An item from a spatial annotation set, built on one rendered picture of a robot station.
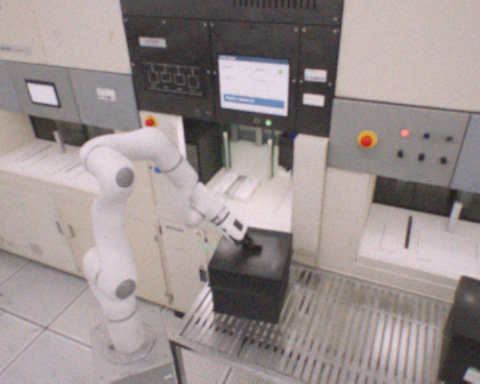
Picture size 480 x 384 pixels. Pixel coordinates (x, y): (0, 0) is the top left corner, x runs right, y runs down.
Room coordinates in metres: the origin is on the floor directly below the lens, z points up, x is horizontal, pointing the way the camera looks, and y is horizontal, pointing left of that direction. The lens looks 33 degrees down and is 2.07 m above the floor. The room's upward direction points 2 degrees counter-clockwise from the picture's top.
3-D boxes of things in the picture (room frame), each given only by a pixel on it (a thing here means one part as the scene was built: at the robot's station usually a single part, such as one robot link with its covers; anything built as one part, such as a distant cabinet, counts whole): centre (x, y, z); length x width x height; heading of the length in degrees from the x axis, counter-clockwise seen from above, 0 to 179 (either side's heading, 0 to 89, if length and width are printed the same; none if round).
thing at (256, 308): (1.22, -0.04, 0.85); 0.28 x 0.28 x 0.17; 73
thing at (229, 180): (1.89, 0.02, 0.89); 0.22 x 0.21 x 0.04; 155
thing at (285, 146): (2.07, -0.36, 1.06); 0.24 x 0.20 x 0.32; 66
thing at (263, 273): (1.22, -0.04, 0.98); 0.29 x 0.29 x 0.13; 73
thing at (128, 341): (1.00, 0.44, 0.85); 0.19 x 0.19 x 0.18
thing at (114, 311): (1.02, 0.46, 1.07); 0.19 x 0.12 x 0.24; 41
